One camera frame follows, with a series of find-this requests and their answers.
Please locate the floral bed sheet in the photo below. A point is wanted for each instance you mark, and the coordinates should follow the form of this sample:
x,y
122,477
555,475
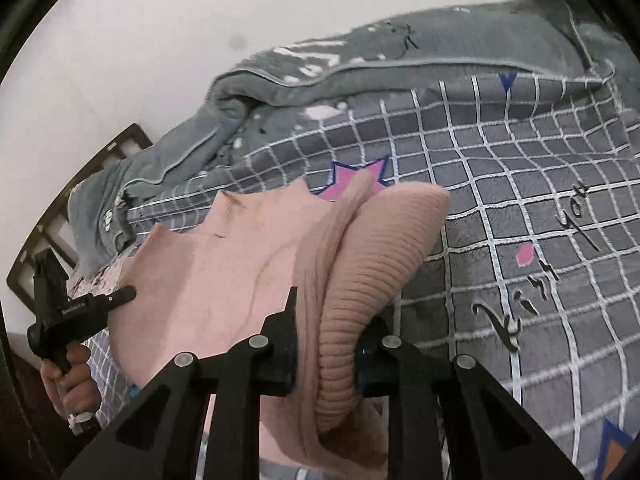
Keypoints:
x,y
92,282

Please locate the grey fleece blanket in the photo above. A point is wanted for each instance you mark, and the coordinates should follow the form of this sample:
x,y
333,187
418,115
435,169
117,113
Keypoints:
x,y
450,35

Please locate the dark wooden headboard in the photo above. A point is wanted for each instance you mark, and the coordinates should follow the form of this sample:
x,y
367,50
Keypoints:
x,y
125,142

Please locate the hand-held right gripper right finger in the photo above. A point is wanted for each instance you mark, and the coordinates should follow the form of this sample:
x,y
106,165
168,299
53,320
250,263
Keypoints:
x,y
372,365

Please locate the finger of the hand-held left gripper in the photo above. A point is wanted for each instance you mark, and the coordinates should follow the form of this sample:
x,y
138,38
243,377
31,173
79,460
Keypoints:
x,y
120,297

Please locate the grey checked star quilt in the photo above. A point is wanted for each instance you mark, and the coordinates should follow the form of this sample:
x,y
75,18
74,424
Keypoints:
x,y
500,170

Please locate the pink ribbed sweater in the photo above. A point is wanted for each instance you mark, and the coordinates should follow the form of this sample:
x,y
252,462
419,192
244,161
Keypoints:
x,y
240,280

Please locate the person's left hand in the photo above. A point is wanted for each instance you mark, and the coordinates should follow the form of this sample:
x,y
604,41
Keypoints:
x,y
77,385

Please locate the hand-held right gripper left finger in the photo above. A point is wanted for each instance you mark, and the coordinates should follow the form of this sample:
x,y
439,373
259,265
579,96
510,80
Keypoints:
x,y
280,360

